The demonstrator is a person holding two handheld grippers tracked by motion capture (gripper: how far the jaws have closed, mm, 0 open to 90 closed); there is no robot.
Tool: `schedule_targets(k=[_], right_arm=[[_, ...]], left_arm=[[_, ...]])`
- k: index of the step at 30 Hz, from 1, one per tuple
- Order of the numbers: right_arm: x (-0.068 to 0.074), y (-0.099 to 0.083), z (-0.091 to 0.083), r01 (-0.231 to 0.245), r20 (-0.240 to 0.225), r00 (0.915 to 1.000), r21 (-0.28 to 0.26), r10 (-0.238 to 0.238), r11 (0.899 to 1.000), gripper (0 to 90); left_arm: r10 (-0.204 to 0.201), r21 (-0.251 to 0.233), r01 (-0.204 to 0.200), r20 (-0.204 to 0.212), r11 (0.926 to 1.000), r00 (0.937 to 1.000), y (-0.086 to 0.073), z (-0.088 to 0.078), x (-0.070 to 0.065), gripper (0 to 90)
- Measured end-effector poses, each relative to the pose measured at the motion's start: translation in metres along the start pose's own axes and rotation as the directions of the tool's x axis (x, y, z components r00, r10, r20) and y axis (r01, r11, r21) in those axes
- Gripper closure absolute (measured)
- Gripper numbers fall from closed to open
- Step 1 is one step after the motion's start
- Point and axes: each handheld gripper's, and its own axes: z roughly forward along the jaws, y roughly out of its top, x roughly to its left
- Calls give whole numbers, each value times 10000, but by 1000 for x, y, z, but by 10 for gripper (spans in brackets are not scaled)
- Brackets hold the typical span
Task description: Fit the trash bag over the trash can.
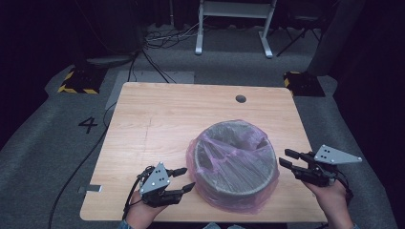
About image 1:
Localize person's legs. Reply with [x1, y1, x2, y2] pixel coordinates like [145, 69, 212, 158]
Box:
[203, 222, 246, 229]

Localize pink plastic bag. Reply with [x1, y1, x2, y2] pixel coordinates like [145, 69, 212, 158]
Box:
[185, 118, 281, 215]

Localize person's right hand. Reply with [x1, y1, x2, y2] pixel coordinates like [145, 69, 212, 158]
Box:
[302, 179, 352, 219]

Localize long black floor cable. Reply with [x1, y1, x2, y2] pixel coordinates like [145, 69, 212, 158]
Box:
[47, 101, 118, 229]

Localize hand-held gripper cable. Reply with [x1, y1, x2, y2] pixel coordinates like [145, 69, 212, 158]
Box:
[122, 165, 155, 220]
[333, 171, 354, 206]

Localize dark stand with grey base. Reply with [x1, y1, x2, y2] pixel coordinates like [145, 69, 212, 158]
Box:
[73, 0, 144, 70]

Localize person's left hand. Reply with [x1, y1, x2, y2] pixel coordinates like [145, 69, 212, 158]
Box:
[125, 191, 168, 229]

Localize black yellow striped base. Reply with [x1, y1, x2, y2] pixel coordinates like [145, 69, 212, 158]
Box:
[283, 71, 327, 98]
[56, 65, 108, 95]

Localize grey column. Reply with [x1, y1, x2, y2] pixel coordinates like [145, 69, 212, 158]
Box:
[306, 0, 367, 76]

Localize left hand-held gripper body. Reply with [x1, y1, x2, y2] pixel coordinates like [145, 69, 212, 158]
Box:
[137, 161, 184, 209]

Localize grey tape strip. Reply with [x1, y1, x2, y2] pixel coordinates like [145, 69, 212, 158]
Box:
[77, 184, 103, 195]

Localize thin black floor cable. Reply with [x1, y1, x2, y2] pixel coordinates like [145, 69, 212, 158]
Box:
[139, 47, 177, 84]

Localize white metal stand frame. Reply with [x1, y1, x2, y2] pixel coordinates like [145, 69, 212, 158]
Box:
[194, 0, 278, 59]

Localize black tripod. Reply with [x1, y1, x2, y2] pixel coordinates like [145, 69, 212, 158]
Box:
[275, 17, 323, 58]

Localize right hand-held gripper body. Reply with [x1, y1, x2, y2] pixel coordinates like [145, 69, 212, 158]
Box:
[294, 144, 363, 188]

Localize green plastic bin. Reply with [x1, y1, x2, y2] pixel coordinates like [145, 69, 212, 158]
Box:
[193, 119, 278, 197]

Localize bundle of floor cables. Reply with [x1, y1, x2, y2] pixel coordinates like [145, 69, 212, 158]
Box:
[144, 15, 208, 51]

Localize right hand-held gripper cable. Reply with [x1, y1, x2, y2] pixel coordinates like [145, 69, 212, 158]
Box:
[333, 171, 354, 206]

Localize left hand-held gripper cable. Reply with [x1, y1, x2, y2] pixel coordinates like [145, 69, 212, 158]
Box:
[122, 165, 155, 220]

